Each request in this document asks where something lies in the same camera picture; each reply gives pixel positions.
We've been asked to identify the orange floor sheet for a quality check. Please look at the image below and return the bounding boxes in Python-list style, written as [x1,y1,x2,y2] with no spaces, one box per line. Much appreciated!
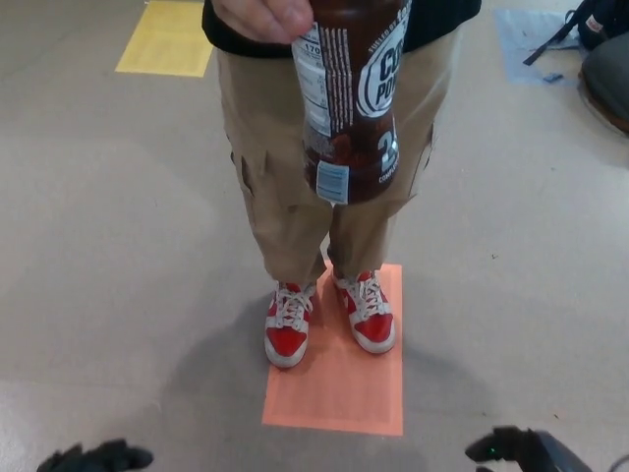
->
[260,260,406,438]

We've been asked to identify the brown protein shake bottle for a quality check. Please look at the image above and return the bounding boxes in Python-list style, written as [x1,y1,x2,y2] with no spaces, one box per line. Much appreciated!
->
[291,0,403,207]

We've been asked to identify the blue floor sheet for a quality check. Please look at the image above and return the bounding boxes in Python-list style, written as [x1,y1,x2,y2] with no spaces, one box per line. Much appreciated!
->
[493,7,589,88]

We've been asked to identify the yellow floor sheet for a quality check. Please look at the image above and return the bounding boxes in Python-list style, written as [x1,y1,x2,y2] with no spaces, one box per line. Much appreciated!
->
[114,0,213,79]

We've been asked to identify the red white sneaker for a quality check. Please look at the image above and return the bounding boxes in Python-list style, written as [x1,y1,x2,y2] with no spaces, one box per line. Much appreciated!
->
[331,268,397,355]
[263,280,316,370]

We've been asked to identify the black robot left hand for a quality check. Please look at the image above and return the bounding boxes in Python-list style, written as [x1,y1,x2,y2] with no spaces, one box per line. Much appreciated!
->
[37,439,154,472]

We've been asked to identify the person's right hand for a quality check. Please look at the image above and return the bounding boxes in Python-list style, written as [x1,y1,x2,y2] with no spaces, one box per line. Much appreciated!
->
[217,0,315,48]

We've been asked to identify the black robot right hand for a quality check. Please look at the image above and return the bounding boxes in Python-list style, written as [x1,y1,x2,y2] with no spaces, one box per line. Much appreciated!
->
[464,426,596,472]

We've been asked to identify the grey seat with wooden base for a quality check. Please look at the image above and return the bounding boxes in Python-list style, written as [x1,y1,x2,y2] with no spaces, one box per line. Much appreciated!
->
[577,42,629,137]

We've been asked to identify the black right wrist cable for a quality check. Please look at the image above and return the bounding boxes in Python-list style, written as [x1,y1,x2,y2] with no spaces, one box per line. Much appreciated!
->
[607,443,629,472]

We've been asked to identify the black backpack with strap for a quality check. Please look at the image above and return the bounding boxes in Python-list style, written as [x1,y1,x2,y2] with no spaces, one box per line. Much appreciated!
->
[522,0,629,66]

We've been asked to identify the khaki cargo trousers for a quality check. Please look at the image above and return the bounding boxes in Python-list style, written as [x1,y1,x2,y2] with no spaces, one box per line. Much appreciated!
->
[214,24,466,284]

